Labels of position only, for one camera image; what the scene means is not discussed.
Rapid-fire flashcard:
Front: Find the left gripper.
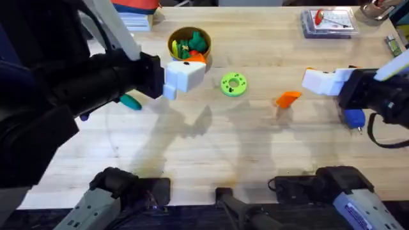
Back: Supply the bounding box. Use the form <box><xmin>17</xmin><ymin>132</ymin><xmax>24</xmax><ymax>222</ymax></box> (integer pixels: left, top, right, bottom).
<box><xmin>75</xmin><ymin>52</ymin><xmax>207</xmax><ymax>116</ymax></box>

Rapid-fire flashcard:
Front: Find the blue electric screwdriver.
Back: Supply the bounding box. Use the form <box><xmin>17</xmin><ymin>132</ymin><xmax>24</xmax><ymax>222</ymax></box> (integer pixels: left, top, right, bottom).
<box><xmin>343</xmin><ymin>108</ymin><xmax>367</xmax><ymax>135</ymax></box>

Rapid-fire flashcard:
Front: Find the teal toy vegetable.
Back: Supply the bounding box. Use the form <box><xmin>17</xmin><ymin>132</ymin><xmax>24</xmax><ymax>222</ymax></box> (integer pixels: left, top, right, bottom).
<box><xmin>119</xmin><ymin>93</ymin><xmax>143</xmax><ymax>112</ymax></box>

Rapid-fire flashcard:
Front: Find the brown tub with toys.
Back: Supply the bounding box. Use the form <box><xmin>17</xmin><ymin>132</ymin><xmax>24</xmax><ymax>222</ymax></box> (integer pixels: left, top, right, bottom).
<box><xmin>167</xmin><ymin>26</ymin><xmax>212</xmax><ymax>64</ymax></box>

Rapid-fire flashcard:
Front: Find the orange ribbed wedge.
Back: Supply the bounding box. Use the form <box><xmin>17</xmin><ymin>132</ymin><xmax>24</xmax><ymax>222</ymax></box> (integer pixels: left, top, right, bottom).
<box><xmin>275</xmin><ymin>91</ymin><xmax>303</xmax><ymax>110</ymax></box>

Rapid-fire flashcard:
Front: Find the green disc with holes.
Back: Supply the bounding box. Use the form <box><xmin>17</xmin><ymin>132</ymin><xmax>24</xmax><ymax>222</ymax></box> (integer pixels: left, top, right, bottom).
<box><xmin>220</xmin><ymin>72</ymin><xmax>248</xmax><ymax>98</ymax></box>

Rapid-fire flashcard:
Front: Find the clear plastic parts box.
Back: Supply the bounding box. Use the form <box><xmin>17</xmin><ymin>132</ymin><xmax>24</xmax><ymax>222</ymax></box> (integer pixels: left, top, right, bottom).
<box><xmin>300</xmin><ymin>8</ymin><xmax>360</xmax><ymax>40</ymax></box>

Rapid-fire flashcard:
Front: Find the small green yellow tool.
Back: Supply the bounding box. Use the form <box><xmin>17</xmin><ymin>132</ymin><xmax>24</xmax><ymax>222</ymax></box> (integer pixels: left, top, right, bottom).
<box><xmin>384</xmin><ymin>34</ymin><xmax>404</xmax><ymax>58</ymax></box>

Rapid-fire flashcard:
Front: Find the white stacked box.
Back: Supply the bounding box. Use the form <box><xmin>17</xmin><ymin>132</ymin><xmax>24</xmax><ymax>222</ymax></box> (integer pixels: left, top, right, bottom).
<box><xmin>119</xmin><ymin>12</ymin><xmax>155</xmax><ymax>33</ymax></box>

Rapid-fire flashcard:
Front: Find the teal and yellow box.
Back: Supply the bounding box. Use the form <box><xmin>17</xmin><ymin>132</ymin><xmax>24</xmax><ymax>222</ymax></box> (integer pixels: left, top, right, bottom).
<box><xmin>388</xmin><ymin>0</ymin><xmax>409</xmax><ymax>49</ymax></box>

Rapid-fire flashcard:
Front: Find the black cable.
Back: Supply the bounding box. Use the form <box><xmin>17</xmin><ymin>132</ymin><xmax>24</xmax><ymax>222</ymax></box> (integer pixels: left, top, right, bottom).
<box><xmin>366</xmin><ymin>112</ymin><xmax>409</xmax><ymax>150</ymax></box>

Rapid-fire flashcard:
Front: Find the black camera stand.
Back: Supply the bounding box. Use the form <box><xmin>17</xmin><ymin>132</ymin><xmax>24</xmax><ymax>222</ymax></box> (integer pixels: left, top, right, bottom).
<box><xmin>215</xmin><ymin>187</ymin><xmax>290</xmax><ymax>230</ymax></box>

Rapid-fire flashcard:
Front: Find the black rail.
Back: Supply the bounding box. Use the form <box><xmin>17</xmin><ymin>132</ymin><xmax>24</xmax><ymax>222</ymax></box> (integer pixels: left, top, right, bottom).
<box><xmin>0</xmin><ymin>204</ymin><xmax>409</xmax><ymax>230</ymax></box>

